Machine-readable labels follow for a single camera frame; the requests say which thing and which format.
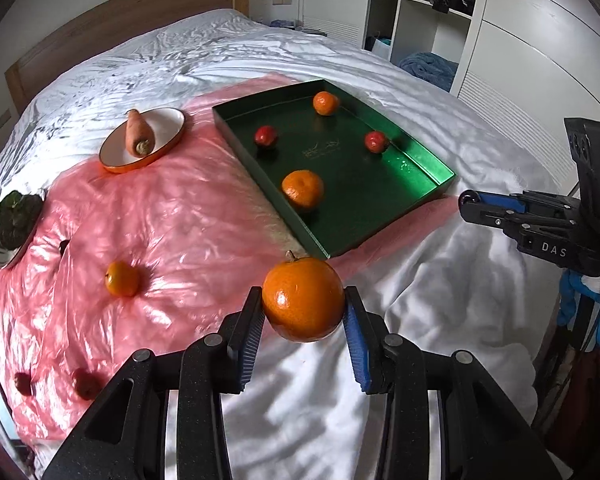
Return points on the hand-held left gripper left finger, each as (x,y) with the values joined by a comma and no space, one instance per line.
(247,345)

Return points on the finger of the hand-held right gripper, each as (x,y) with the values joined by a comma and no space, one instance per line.
(500,202)
(485,219)

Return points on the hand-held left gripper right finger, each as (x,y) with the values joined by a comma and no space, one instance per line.
(355,345)

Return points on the orange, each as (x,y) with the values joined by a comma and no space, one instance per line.
(303,300)
(303,188)
(122,278)
(326,103)

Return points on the green metal tray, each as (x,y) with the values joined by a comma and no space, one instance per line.
(360,195)

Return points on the red apple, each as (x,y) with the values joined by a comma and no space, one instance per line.
(265,136)
(86,383)
(23,384)
(376,141)

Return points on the dark red plum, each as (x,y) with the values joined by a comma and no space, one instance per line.
(63,246)

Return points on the person's right hand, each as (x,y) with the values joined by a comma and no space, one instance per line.
(571,300)

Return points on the pink plastic sheet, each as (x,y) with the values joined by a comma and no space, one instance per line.
(180,240)

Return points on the blue folded blanket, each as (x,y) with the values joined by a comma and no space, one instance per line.
(430,70)

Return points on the white wardrobe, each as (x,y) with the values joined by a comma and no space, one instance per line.
(530,50)

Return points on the white bag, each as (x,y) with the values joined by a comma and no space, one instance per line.
(380,47)

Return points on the orange rimmed white plate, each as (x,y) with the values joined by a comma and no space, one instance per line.
(165,125)

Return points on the carrot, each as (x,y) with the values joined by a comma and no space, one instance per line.
(137,130)

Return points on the grey patterned plate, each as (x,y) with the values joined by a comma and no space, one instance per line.
(10,256)

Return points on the dark leafy greens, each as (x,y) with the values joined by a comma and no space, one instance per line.
(17,215)

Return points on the small blue cloth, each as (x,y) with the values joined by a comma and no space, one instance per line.
(282,23)

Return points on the wooden headboard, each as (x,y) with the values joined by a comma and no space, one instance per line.
(105,25)

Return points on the wall socket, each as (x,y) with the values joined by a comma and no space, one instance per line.
(281,0)
(2,119)

